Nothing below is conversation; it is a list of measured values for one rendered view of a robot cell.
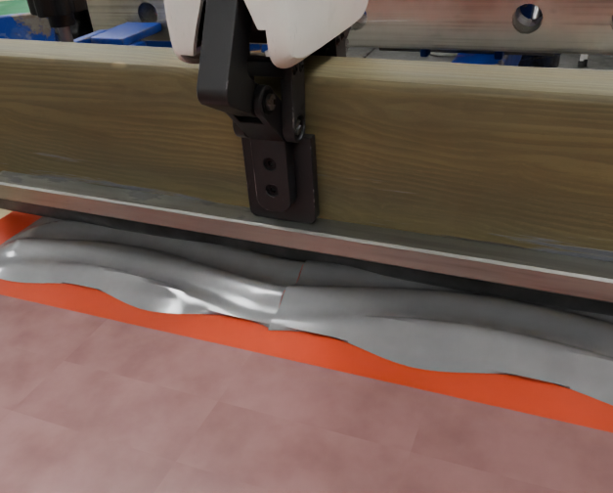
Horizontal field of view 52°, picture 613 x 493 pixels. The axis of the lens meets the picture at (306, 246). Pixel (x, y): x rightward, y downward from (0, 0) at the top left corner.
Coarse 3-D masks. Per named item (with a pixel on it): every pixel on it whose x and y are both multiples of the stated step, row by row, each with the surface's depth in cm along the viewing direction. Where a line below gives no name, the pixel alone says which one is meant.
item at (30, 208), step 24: (48, 216) 37; (72, 216) 36; (96, 216) 35; (192, 240) 33; (216, 240) 33; (240, 240) 32; (360, 264) 30; (384, 264) 29; (456, 288) 29; (480, 288) 28; (504, 288) 28; (600, 312) 26
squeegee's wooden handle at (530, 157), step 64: (0, 64) 31; (64, 64) 30; (128, 64) 28; (192, 64) 27; (320, 64) 26; (384, 64) 25; (448, 64) 25; (0, 128) 33; (64, 128) 31; (128, 128) 30; (192, 128) 28; (320, 128) 26; (384, 128) 25; (448, 128) 24; (512, 128) 23; (576, 128) 22; (192, 192) 30; (320, 192) 28; (384, 192) 26; (448, 192) 25; (512, 192) 24; (576, 192) 23
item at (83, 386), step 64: (0, 320) 30; (64, 320) 29; (128, 320) 29; (192, 320) 29; (0, 384) 26; (64, 384) 26; (128, 384) 25; (192, 384) 25; (0, 448) 23; (64, 448) 23; (128, 448) 23
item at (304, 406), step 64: (256, 384) 25; (320, 384) 25; (384, 384) 24; (448, 384) 24; (512, 384) 24; (192, 448) 22; (256, 448) 22; (320, 448) 22; (384, 448) 22; (448, 448) 22; (512, 448) 21; (576, 448) 21
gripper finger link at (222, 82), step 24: (216, 0) 21; (240, 0) 21; (216, 24) 21; (240, 24) 21; (216, 48) 21; (240, 48) 21; (216, 72) 21; (240, 72) 21; (216, 96) 21; (240, 96) 22
